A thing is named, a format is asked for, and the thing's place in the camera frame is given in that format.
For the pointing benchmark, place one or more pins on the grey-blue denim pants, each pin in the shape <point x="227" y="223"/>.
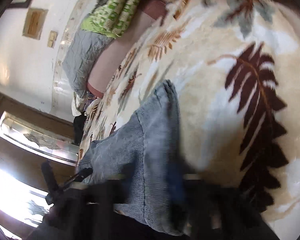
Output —
<point x="150" y="139"/>

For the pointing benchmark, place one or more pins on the wooden door with glass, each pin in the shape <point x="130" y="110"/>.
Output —
<point x="25" y="166"/>

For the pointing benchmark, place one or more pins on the black cloth on sofa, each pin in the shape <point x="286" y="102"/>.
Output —
<point x="78" y="125"/>

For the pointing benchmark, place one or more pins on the white cream cloth pile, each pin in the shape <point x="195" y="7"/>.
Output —
<point x="85" y="104"/>

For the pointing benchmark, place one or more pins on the grey quilted pillow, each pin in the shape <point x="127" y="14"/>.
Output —
<point x="83" y="52"/>

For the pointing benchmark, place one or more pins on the green white patterned blanket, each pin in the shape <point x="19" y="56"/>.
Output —
<point x="111" y="19"/>

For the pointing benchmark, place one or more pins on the beige leaf-print blanket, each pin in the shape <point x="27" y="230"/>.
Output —
<point x="235" y="65"/>

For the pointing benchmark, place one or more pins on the beige wall switch plate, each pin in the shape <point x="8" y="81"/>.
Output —
<point x="52" y="39"/>

